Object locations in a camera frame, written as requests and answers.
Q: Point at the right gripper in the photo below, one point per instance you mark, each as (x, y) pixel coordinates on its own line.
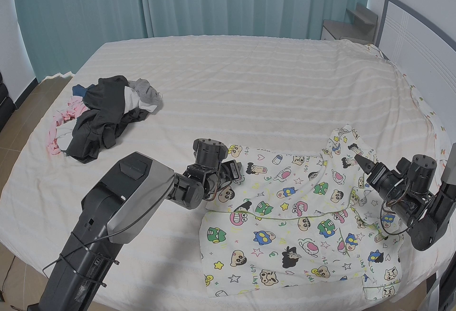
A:
(381, 177)

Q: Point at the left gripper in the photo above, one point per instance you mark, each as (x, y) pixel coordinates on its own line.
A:
(233, 170)

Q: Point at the white printed pyjama top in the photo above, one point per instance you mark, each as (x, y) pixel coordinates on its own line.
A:
(285, 231)

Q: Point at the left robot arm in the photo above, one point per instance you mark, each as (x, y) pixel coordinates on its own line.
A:
(124, 195)

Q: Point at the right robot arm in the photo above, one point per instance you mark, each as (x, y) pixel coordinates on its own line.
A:
(424, 174)

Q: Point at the pile of clothes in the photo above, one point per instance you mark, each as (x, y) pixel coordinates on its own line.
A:
(103, 120)

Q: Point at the bed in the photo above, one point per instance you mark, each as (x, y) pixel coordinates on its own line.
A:
(267, 88)

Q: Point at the grey bedside table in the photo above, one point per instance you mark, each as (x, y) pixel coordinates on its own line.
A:
(345, 30)

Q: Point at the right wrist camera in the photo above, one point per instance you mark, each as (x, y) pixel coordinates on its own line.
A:
(405, 165)

